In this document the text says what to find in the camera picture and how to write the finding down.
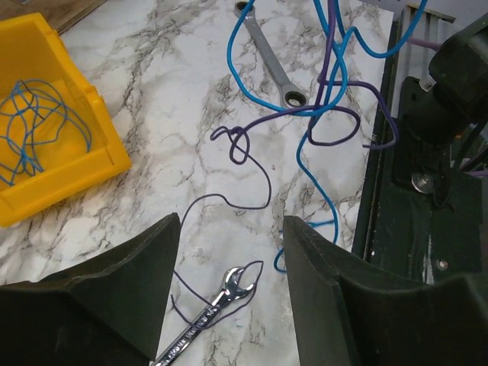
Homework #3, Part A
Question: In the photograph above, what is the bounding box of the wooden base board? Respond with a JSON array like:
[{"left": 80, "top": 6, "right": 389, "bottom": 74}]
[{"left": 1, "top": 0, "right": 106, "bottom": 34}]

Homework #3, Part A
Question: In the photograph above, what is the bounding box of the aluminium table frame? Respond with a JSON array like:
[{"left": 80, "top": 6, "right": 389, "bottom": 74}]
[{"left": 361, "top": 0, "right": 457, "bottom": 85}]

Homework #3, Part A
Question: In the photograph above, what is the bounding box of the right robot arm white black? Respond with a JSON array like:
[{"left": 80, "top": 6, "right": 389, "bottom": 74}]
[{"left": 393, "top": 15, "right": 487, "bottom": 207}]

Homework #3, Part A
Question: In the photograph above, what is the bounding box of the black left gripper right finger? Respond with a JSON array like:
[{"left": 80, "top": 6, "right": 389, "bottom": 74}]
[{"left": 283, "top": 216, "right": 487, "bottom": 365}]

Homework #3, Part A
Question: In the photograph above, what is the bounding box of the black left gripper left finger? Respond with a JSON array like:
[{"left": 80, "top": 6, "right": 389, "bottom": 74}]
[{"left": 1, "top": 213, "right": 180, "bottom": 365}]

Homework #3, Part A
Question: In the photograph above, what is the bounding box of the silver ratchet wrench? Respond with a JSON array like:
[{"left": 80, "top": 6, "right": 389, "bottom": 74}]
[{"left": 243, "top": 5, "right": 308, "bottom": 109}]

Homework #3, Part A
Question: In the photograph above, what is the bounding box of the yellow bin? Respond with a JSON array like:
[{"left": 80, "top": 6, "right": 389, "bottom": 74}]
[{"left": 1, "top": 13, "right": 130, "bottom": 227}]

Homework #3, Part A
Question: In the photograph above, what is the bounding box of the silver open-end wrench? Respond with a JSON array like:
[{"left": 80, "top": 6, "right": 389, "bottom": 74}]
[{"left": 152, "top": 261, "right": 263, "bottom": 365}]

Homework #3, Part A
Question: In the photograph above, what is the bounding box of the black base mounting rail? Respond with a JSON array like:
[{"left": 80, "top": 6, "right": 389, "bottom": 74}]
[{"left": 351, "top": 18, "right": 488, "bottom": 285}]

